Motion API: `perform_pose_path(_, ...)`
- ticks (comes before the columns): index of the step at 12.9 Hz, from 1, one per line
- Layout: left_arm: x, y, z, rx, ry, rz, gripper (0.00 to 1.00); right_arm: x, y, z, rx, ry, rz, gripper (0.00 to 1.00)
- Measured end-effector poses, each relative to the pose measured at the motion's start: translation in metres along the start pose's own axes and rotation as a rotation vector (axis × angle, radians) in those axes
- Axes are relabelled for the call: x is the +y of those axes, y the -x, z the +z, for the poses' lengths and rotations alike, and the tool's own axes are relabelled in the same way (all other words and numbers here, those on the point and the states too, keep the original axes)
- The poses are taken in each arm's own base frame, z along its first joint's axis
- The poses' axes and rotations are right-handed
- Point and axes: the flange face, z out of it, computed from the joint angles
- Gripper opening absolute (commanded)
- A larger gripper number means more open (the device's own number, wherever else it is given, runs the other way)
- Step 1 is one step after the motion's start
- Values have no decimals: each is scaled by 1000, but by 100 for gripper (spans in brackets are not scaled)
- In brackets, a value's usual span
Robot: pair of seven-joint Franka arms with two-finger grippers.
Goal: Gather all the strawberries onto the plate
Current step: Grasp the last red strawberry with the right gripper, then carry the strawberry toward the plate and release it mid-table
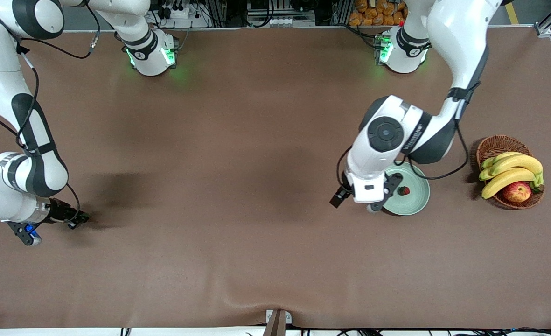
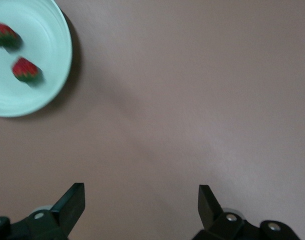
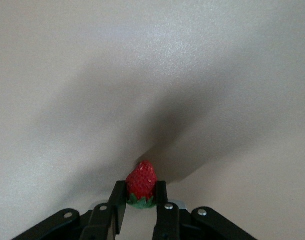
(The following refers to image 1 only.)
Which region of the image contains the pale green round plate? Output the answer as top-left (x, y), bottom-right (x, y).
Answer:
top-left (380, 161), bottom-right (431, 216)

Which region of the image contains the brown table mat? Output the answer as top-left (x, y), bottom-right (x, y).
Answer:
top-left (0, 26), bottom-right (551, 329)

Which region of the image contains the large yellow banana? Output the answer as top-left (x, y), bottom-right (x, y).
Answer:
top-left (481, 168), bottom-right (536, 200)
top-left (489, 154), bottom-right (544, 177)

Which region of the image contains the brown wicker basket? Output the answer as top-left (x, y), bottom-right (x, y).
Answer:
top-left (476, 135), bottom-right (545, 210)

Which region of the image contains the red apple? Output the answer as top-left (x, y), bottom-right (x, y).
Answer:
top-left (502, 182), bottom-right (532, 203)

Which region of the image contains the bag of orange bread rolls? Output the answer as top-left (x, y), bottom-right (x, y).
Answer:
top-left (349, 0), bottom-right (407, 27)

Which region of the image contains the white socket strip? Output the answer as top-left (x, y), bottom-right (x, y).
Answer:
top-left (266, 17), bottom-right (316, 27)

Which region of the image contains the white power strip with plugs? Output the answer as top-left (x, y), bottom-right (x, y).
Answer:
top-left (156, 2), bottom-right (194, 20)

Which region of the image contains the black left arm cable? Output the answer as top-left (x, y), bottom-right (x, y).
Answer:
top-left (336, 119), bottom-right (472, 192)

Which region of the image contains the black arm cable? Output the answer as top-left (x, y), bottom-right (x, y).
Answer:
top-left (336, 119), bottom-right (472, 192)
top-left (0, 28), bottom-right (101, 224)

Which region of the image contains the metal clamp bracket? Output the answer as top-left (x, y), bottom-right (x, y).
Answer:
top-left (266, 309), bottom-right (293, 324)

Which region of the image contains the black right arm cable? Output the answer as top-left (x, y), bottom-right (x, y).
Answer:
top-left (0, 28), bottom-right (101, 224)

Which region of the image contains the grey camera stand post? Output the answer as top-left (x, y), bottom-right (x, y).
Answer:
top-left (262, 310), bottom-right (286, 336)

